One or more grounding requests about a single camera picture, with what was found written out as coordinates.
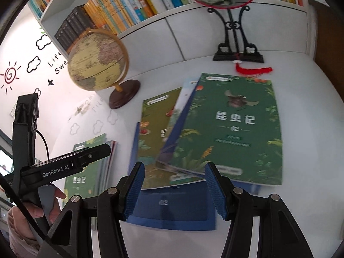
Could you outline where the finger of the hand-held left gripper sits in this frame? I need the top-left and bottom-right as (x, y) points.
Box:
(48, 143), (112, 172)

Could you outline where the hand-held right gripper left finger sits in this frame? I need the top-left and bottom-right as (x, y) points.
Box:
(46, 161), (146, 258)

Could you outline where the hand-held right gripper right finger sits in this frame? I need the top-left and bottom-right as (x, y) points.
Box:
(204, 161), (313, 258)

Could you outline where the bright green leafy book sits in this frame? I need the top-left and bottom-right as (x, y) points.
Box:
(64, 134), (115, 210)

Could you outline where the plain blue book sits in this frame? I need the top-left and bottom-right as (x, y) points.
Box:
(125, 121), (261, 232)

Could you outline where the dark green insect book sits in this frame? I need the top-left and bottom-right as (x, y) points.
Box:
(156, 72), (284, 186)

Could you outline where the olive green flower book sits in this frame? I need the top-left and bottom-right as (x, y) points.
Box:
(133, 87), (205, 190)

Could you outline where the set of black books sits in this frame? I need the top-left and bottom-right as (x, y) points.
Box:
(54, 5), (93, 54)

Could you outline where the row of yellow orange books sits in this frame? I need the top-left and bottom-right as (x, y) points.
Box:
(83, 0), (159, 34)

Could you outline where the person's left hand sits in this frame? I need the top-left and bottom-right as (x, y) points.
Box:
(8, 187), (67, 248)

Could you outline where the antique style desk globe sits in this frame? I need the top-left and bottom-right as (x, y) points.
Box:
(67, 29), (141, 110)

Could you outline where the red tassel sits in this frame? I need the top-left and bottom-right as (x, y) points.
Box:
(232, 59), (273, 82)

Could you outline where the white bookshelf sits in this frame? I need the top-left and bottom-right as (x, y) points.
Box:
(27, 0), (316, 62)

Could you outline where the brown wooden cabinet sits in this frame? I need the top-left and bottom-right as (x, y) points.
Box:
(308, 0), (344, 92)

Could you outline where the thin black cable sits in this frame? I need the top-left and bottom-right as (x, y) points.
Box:
(36, 130), (50, 165)

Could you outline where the red sun wall sticker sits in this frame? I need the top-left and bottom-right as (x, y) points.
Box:
(0, 62), (20, 94)

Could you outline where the thick black cable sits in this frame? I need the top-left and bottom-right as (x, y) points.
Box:
(0, 176), (45, 250)

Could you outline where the black lettering wall sticker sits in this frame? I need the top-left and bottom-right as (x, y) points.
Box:
(47, 51), (71, 75)

